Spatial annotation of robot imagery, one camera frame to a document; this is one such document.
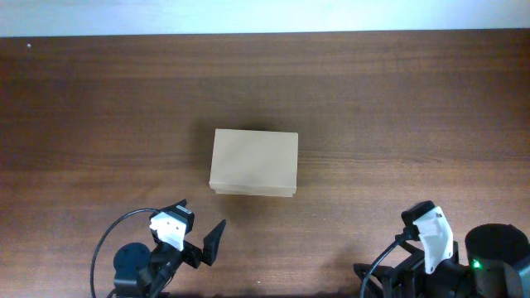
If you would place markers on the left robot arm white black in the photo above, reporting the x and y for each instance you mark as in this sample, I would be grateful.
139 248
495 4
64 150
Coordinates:
142 272

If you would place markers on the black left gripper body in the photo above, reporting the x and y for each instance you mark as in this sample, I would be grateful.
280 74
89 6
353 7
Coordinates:
192 253

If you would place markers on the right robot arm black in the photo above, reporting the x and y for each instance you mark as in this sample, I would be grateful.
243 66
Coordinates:
498 256

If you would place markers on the cardboard box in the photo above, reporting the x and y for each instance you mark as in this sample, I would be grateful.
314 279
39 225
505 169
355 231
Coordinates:
249 162

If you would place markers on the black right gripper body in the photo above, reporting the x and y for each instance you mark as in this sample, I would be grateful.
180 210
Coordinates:
401 270

